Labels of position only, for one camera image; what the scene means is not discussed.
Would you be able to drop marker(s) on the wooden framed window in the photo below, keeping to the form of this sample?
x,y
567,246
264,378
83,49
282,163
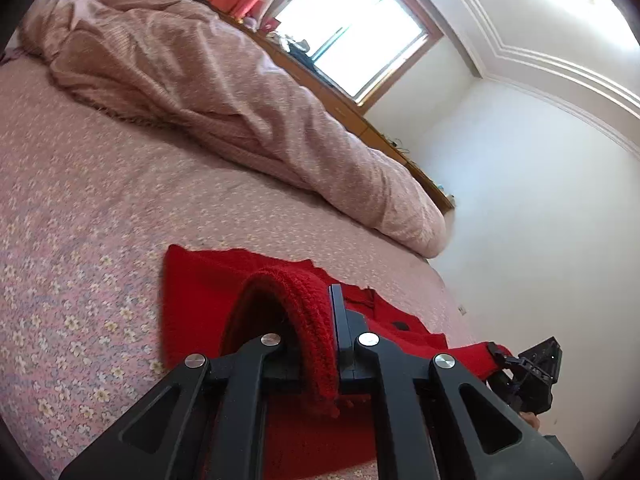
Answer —
x,y
350,25

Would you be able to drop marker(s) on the small red box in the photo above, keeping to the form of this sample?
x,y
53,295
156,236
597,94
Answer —
x,y
271,24

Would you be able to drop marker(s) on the pink floral duvet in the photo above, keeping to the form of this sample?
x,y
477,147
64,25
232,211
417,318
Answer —
x,y
225,90

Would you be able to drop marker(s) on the red knit cardigan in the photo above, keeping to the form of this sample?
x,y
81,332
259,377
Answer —
x,y
210,285

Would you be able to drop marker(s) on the pile of clothes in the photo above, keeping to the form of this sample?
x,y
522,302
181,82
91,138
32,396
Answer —
x,y
292,46

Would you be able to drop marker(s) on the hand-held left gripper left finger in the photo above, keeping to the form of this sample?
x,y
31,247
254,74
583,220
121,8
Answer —
x,y
250,360

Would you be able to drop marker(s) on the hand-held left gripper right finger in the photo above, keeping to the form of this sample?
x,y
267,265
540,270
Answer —
x,y
351,341

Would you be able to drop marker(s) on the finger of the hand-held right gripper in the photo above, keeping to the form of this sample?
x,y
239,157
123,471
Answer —
x,y
506,357

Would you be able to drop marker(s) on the small plush toy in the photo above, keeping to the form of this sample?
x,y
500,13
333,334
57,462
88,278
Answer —
x,y
248,22

